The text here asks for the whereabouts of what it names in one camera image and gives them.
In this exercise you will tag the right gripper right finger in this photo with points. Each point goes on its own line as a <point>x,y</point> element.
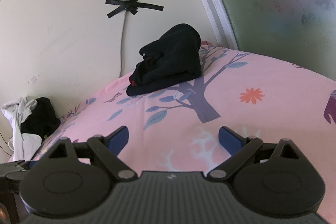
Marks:
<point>240,149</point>

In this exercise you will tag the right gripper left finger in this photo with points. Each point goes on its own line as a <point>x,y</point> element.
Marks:
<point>105,151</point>

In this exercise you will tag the black red patterned sock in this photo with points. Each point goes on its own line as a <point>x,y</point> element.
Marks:
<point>170,60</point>

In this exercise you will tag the white garment pile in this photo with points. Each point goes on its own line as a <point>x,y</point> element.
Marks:
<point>16,112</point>

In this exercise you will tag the pink floral bed sheet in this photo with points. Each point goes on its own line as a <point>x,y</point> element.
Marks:
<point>174,143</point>

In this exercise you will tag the black tape cross lower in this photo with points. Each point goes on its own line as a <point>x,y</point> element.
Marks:
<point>131,6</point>

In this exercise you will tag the frosted glass sliding door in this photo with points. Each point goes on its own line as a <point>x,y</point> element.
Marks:
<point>299,31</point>

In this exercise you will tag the black garment by wall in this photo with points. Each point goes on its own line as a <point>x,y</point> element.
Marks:
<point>42,121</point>

